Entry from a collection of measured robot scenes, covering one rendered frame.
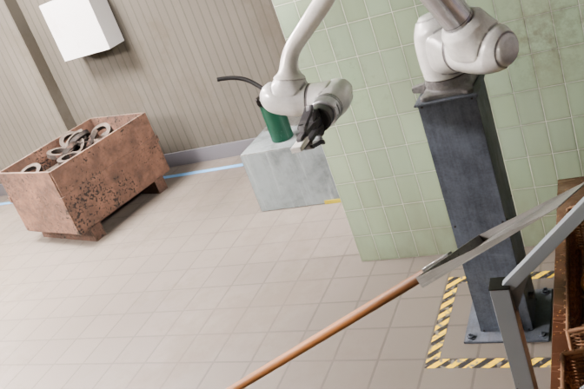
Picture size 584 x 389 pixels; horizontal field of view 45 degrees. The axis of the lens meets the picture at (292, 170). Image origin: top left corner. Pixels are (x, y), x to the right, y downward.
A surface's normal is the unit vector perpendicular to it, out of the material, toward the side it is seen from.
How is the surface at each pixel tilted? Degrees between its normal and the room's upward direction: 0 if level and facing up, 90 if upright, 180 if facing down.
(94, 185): 90
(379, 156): 90
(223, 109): 90
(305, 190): 90
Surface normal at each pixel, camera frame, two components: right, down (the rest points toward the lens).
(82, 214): 0.78, -0.02
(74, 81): -0.34, 0.47
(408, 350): -0.32, -0.88
